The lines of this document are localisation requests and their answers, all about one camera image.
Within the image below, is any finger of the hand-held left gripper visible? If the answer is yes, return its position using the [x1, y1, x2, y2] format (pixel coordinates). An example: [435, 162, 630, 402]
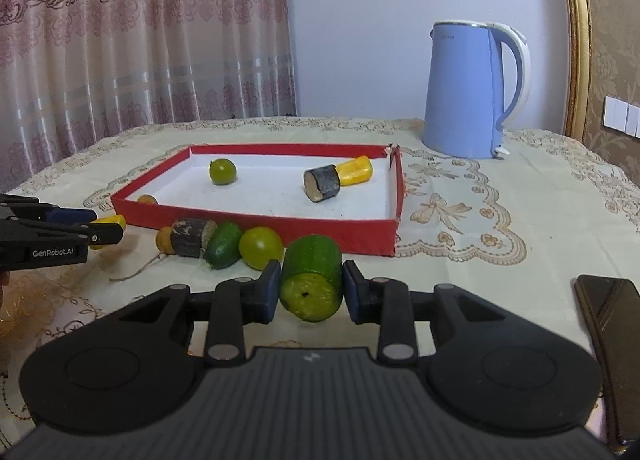
[0, 221, 126, 246]
[0, 194, 99, 224]

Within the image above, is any green tomato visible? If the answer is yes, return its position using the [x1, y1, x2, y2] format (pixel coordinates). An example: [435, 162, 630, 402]
[238, 225, 285, 271]
[208, 157, 238, 186]

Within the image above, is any cut green cucumber piece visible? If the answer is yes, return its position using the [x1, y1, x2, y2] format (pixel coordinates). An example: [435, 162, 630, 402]
[278, 234, 344, 324]

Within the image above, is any white wall switch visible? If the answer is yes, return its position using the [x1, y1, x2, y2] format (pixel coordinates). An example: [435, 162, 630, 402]
[602, 95, 640, 137]

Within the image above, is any pink patterned curtain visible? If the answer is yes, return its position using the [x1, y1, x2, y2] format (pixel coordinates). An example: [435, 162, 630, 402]
[0, 0, 299, 193]

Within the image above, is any brown twine string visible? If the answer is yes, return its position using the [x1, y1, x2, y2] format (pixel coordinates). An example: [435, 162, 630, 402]
[108, 252, 167, 283]

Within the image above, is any black smartphone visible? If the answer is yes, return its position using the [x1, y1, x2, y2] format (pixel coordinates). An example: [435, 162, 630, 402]
[574, 276, 640, 447]

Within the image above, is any red shallow cardboard tray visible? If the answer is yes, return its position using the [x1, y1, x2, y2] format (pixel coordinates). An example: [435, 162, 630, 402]
[110, 143, 405, 257]

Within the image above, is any gold ornate frame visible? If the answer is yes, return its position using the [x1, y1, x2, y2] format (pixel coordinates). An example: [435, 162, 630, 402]
[556, 0, 594, 141]

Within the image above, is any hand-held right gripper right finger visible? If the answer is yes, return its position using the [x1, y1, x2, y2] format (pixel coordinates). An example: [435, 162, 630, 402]
[342, 260, 516, 367]

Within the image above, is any dark green avocado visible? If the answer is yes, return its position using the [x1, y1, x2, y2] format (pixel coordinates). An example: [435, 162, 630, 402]
[202, 221, 245, 270]

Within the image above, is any small dark sugarcane piece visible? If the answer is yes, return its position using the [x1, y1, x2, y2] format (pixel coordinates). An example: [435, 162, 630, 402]
[303, 165, 341, 203]

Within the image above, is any large dark sugarcane piece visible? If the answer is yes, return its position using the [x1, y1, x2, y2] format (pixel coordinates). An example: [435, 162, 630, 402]
[170, 217, 219, 259]

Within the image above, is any light blue electric kettle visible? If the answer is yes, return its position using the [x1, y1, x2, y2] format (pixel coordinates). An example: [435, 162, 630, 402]
[421, 20, 532, 160]

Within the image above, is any yellow cut fruit piece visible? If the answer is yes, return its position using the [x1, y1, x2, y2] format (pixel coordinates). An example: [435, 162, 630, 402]
[336, 155, 374, 186]

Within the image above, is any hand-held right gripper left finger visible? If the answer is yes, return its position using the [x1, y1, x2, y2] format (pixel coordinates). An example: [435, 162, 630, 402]
[107, 260, 282, 367]

